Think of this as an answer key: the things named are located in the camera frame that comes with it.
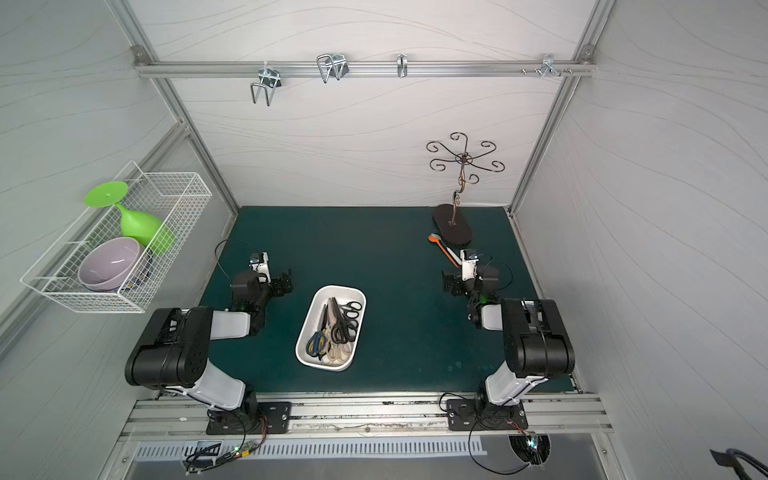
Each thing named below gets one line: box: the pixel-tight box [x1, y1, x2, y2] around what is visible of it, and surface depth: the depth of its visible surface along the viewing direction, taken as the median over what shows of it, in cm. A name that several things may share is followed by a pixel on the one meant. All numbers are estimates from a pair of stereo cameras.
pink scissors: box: [327, 297, 353, 363], surface depth 85 cm
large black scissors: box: [331, 297, 357, 344], surface depth 88 cm
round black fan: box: [508, 431, 551, 467], surface depth 73 cm
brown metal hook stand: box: [426, 132, 505, 245], surface depth 98 cm
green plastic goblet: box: [85, 181, 176, 254], surface depth 64 cm
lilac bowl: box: [78, 237, 143, 292], surface depth 62 cm
